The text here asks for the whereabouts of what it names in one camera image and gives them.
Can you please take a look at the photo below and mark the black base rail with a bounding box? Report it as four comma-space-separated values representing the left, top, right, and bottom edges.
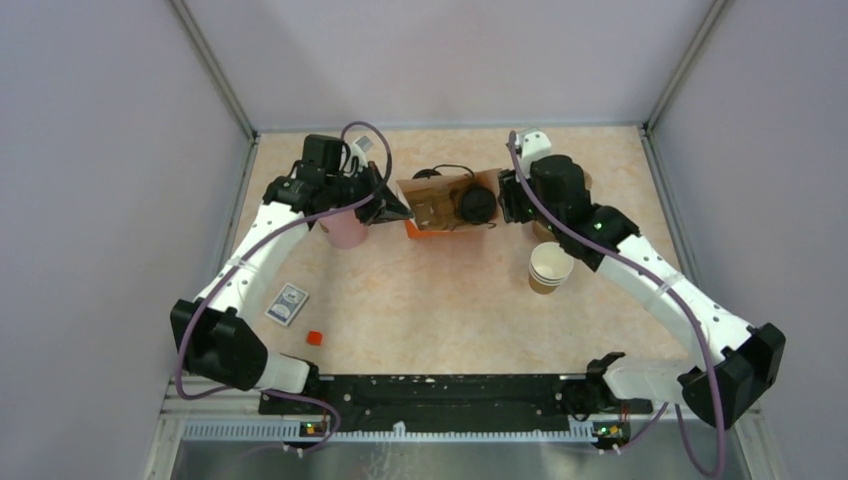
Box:
258, 374, 654, 432

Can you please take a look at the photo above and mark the black coffee cup lid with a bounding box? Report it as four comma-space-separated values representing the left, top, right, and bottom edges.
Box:
458, 186, 497, 224

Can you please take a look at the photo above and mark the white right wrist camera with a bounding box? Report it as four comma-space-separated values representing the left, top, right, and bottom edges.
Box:
514, 128, 552, 178

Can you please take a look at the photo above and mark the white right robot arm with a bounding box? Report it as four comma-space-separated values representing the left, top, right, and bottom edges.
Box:
497, 155, 786, 429

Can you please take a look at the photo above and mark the blue playing card box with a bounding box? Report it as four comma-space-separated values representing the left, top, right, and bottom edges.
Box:
265, 283, 310, 327

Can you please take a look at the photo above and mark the brown paper coffee cup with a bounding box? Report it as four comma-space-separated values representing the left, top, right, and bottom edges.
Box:
449, 190, 465, 223

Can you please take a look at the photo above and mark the cardboard cup carrier stack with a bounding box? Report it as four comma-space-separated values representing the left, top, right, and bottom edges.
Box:
532, 172, 593, 243

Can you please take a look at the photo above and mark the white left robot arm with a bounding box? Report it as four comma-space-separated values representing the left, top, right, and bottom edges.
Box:
170, 134, 411, 414

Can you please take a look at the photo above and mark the small red cube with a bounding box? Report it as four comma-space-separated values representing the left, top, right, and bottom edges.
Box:
306, 330, 324, 346

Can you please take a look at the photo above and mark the pink straw holder cup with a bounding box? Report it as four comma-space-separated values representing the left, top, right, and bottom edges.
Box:
318, 211, 368, 250

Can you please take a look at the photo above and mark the brown paper cup stack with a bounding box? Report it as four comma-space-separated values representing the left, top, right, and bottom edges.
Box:
528, 242, 575, 295

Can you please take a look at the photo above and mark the single cardboard cup carrier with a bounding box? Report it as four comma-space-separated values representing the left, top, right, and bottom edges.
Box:
407, 189, 464, 232

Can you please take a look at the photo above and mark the orange paper bag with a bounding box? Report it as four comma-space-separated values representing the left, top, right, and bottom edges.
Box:
397, 165, 504, 240

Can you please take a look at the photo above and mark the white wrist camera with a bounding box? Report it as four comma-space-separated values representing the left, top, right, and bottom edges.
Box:
514, 128, 552, 178
349, 135, 373, 175

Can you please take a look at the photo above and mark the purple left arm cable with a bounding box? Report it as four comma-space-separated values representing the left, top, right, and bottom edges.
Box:
173, 121, 393, 458

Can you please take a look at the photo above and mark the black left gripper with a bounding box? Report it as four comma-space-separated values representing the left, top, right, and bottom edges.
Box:
325, 160, 413, 225

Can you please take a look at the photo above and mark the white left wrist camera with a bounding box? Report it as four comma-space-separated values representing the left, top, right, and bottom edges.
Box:
349, 135, 373, 175

